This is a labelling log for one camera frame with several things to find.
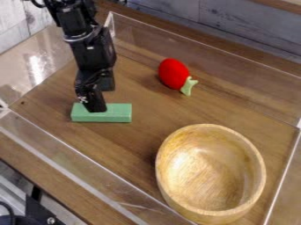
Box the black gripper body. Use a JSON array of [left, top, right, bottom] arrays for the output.
[[68, 25, 116, 87]]

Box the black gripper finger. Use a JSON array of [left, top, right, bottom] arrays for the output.
[[75, 84, 107, 113], [99, 70, 115, 91]]

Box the green rectangular block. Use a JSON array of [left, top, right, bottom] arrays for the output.
[[71, 103, 131, 123]]

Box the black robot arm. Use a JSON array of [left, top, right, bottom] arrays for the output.
[[44, 0, 116, 113]]

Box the brown wooden bowl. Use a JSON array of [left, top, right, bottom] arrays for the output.
[[155, 124, 267, 225]]

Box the red plush strawberry toy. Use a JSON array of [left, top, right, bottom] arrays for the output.
[[159, 58, 199, 96]]

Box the clear acrylic corner bracket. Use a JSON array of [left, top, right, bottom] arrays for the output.
[[103, 11, 115, 37]]

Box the clear acrylic enclosure wall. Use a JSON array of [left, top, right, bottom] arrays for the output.
[[0, 13, 301, 225]]

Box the black clamp with cable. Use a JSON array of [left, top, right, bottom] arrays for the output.
[[0, 185, 65, 225]]

